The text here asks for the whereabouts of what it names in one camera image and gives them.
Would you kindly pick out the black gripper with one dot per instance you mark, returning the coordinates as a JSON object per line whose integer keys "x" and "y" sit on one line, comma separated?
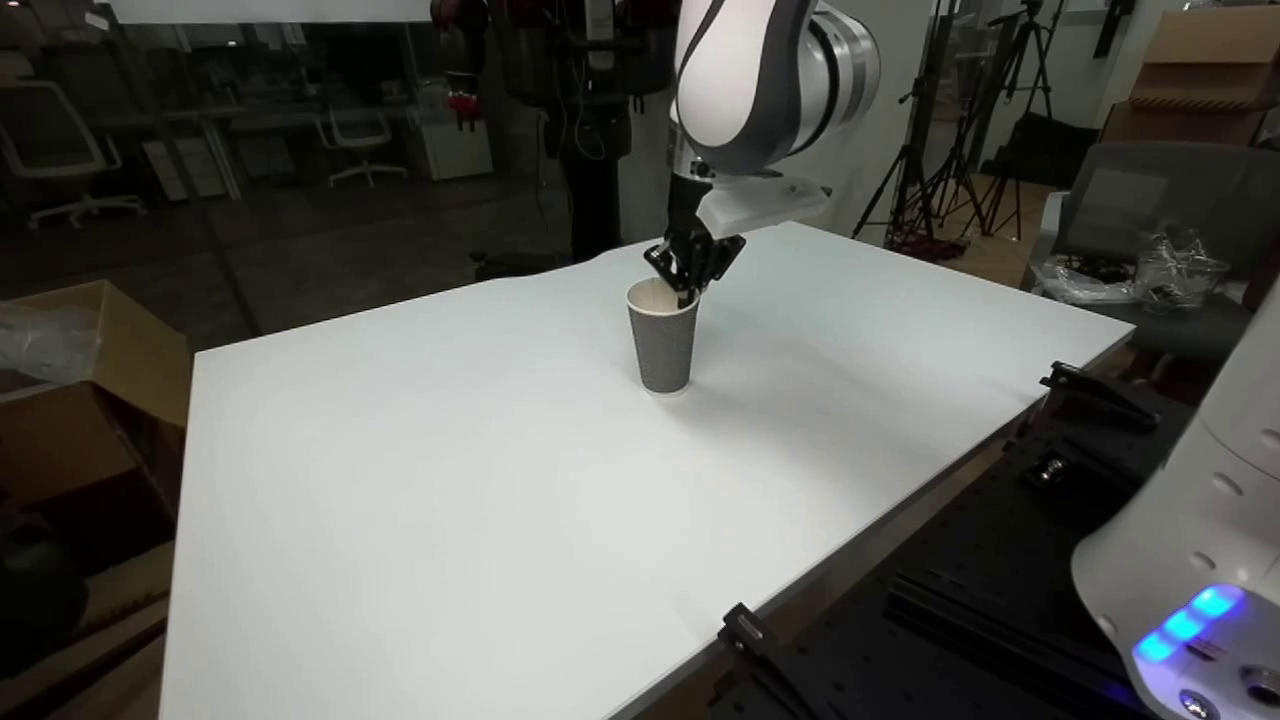
{"x": 702, "y": 227}

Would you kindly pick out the grey paper cup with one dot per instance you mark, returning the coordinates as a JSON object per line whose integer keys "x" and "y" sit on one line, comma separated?
{"x": 667, "y": 346}

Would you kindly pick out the red and black Baxter robot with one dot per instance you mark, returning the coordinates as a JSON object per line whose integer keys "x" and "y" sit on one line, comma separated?
{"x": 593, "y": 135}

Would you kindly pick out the white drawer cabinet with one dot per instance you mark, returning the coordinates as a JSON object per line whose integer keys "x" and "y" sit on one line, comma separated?
{"x": 450, "y": 149}

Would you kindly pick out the black tripod stand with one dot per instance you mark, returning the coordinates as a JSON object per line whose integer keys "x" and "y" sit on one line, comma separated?
{"x": 1012, "y": 66}
{"x": 920, "y": 145}

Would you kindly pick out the white office chair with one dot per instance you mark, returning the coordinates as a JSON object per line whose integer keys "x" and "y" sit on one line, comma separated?
{"x": 362, "y": 135}
{"x": 47, "y": 142}

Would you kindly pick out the short black table clamp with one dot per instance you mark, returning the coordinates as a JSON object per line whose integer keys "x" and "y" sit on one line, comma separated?
{"x": 746, "y": 630}

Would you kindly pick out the black optical breadboard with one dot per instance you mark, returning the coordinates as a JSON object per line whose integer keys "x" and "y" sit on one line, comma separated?
{"x": 935, "y": 546}

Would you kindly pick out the black equipment bag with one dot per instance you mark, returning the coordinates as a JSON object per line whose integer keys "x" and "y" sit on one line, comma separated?
{"x": 1042, "y": 149}

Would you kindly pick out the long black table clamp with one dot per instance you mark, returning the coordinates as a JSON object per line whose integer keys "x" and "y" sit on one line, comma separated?
{"x": 1095, "y": 397}

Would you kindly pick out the small black block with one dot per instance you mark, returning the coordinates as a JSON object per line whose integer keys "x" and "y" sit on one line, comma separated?
{"x": 1064, "y": 481}

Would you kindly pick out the crumpled clear plastic bag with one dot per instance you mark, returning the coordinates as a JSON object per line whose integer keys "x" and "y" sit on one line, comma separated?
{"x": 1135, "y": 275}

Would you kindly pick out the dark office chair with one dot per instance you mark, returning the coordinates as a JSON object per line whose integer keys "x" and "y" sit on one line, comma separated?
{"x": 1144, "y": 201}

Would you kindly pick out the brown cardboard box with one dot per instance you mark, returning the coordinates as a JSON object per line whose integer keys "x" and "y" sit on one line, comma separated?
{"x": 1194, "y": 127}
{"x": 1222, "y": 37}
{"x": 1205, "y": 84}

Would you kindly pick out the large open cardboard box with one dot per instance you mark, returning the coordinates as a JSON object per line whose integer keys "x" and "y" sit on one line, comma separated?
{"x": 94, "y": 386}

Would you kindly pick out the clear plastic wrap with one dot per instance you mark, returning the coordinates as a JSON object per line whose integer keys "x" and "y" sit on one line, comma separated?
{"x": 47, "y": 346}

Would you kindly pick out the wooden plank stack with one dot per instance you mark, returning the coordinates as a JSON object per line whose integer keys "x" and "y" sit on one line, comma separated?
{"x": 122, "y": 625}

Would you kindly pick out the black round object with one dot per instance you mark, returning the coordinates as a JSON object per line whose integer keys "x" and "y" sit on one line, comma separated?
{"x": 38, "y": 593}

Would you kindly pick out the light grey wrist camera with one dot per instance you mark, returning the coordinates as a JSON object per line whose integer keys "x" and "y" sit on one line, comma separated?
{"x": 773, "y": 205}

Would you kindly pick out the black aluminium rail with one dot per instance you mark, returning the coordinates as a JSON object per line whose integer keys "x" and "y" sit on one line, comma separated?
{"x": 985, "y": 635}

